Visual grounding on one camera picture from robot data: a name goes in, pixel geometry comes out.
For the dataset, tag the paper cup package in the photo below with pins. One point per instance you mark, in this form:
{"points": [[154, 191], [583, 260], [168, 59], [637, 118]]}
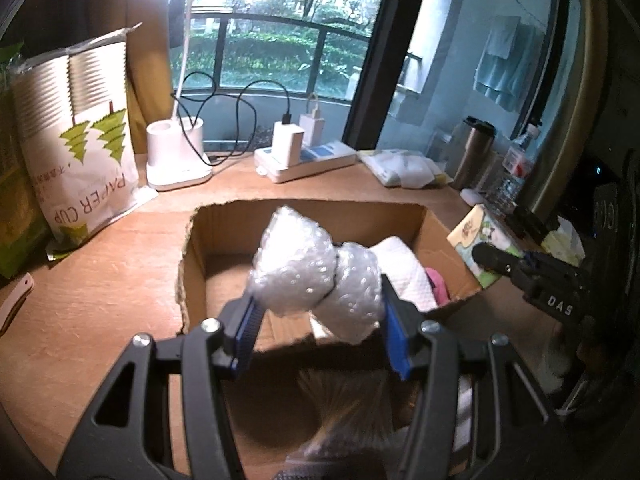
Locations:
{"points": [[80, 125]]}

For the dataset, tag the hanging blue towel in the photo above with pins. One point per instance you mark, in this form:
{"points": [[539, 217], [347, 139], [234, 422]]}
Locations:
{"points": [[505, 65]]}

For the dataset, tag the white power strip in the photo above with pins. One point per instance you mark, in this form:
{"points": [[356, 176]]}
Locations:
{"points": [[320, 157]]}

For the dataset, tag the black balcony railing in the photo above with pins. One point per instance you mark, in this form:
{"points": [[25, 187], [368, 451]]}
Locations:
{"points": [[280, 55]]}

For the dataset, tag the clear water bottle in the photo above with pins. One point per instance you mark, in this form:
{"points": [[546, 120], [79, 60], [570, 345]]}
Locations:
{"points": [[515, 170]]}

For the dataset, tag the grey fuzzy cloth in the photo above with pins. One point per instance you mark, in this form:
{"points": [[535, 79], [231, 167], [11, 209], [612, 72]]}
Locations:
{"points": [[345, 410]]}

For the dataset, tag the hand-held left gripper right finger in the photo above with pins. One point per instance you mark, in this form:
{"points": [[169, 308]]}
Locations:
{"points": [[396, 336]]}

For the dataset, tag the white desk lamp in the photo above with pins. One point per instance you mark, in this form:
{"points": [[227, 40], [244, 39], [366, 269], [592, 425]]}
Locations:
{"points": [[177, 152]]}

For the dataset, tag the white plastic tool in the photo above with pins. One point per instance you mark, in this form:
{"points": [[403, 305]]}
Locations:
{"points": [[17, 294]]}

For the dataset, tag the bubble wrap roll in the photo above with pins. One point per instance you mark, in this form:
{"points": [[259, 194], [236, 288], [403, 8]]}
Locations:
{"points": [[300, 270]]}

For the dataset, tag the green package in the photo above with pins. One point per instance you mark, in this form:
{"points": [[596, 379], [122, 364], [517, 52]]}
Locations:
{"points": [[15, 200]]}

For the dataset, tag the cartoon printed tissue box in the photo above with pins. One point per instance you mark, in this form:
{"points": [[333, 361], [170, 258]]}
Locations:
{"points": [[477, 240]]}

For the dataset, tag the white plastic bag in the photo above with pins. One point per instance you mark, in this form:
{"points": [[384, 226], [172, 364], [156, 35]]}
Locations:
{"points": [[402, 167]]}

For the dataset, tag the small white charger plug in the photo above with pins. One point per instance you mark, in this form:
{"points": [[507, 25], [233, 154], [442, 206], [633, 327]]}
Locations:
{"points": [[312, 127]]}

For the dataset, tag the pale green tissue packet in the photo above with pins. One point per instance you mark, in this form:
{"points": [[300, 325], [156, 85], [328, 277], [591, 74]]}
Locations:
{"points": [[567, 247]]}

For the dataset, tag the cardboard box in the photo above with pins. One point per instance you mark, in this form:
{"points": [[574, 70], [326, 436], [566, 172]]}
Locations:
{"points": [[230, 240]]}

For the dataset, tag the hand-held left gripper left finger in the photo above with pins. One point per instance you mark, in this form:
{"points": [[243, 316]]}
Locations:
{"points": [[248, 321]]}

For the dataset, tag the white folded towel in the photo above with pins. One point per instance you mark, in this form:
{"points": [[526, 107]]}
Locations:
{"points": [[402, 270]]}

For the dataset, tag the large white charger plug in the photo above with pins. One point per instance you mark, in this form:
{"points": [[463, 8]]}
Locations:
{"points": [[287, 142]]}

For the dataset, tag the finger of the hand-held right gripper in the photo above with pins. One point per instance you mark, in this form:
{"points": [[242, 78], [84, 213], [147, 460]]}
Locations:
{"points": [[500, 259], [529, 222]]}

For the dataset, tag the brown curtain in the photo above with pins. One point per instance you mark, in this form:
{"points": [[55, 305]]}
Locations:
{"points": [[145, 70]]}

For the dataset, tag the pink cloth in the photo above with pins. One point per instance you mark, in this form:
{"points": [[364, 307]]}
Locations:
{"points": [[437, 285]]}

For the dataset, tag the steel travel tumbler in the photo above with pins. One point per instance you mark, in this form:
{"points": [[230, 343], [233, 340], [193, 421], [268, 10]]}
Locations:
{"points": [[470, 152]]}

